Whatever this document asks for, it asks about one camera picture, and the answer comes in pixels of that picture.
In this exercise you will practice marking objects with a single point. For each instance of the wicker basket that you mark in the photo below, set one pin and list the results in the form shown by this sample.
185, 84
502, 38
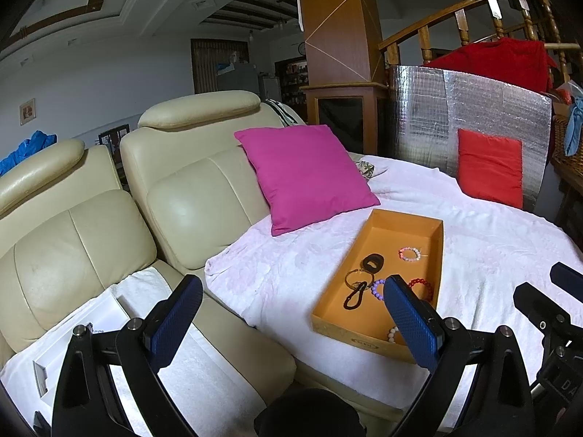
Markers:
567, 154

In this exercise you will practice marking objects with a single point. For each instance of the white towel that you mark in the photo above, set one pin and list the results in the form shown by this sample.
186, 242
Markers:
214, 373

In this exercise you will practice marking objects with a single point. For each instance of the white flat box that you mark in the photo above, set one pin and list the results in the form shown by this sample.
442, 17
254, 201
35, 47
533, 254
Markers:
68, 327

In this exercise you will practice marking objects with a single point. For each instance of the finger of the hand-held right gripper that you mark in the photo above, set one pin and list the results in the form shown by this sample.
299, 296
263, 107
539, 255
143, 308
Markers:
539, 307
568, 278

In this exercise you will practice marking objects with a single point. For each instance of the small wall picture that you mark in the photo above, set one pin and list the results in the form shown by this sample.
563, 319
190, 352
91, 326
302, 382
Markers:
27, 111

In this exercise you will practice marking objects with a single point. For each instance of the cream leather sofa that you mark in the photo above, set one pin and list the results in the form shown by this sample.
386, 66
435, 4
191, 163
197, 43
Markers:
136, 200

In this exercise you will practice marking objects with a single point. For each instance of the white fleece blanket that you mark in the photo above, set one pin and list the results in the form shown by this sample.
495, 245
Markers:
492, 246

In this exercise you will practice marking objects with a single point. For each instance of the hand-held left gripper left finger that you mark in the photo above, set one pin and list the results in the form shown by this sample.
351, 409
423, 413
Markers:
177, 323

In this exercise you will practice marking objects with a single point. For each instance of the red cloth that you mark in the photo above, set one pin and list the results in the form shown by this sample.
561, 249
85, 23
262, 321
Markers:
496, 59

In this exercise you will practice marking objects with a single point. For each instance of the patterned cloth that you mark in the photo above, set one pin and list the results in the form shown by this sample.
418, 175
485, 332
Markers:
368, 167

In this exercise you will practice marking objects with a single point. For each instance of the silver foil board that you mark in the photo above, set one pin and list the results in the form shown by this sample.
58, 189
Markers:
423, 114

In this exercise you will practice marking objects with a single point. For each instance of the magenta pillow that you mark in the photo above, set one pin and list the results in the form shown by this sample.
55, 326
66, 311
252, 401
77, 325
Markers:
305, 173

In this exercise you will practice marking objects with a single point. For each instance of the orange cardboard box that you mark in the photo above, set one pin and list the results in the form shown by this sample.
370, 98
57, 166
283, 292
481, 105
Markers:
396, 232

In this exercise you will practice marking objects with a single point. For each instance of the dark wooden door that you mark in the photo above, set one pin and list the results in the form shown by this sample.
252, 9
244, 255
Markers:
214, 66

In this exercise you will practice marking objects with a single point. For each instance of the wooden stair railing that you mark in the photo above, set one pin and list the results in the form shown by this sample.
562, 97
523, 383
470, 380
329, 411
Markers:
478, 18

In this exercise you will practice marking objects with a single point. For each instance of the dark display shelf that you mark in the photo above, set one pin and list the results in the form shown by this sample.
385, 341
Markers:
291, 82

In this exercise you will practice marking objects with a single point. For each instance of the blue hanging cloth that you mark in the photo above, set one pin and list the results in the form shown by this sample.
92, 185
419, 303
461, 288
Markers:
574, 125

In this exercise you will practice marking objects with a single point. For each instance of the white refrigerator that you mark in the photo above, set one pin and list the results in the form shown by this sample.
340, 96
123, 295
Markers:
269, 89

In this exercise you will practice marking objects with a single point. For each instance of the wooden pillar cabinet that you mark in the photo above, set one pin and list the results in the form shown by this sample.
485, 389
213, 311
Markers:
341, 32

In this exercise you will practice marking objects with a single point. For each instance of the red pillow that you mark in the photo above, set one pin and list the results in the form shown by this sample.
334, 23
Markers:
489, 168

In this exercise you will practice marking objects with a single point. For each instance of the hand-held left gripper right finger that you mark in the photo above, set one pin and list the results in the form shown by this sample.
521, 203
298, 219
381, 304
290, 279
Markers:
410, 323

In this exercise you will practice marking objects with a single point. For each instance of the grey refrigerator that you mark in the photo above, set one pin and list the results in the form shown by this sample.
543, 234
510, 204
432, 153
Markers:
237, 77

